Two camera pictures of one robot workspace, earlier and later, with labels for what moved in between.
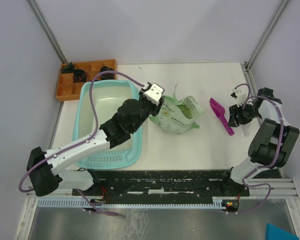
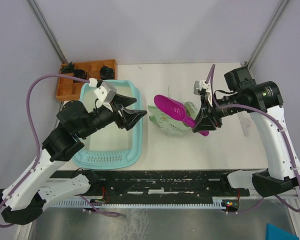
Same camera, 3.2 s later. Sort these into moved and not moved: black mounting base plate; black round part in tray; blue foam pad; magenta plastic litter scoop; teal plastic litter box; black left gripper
Moved: magenta plastic litter scoop; black left gripper
Not moved: black mounting base plate; black round part in tray; blue foam pad; teal plastic litter box
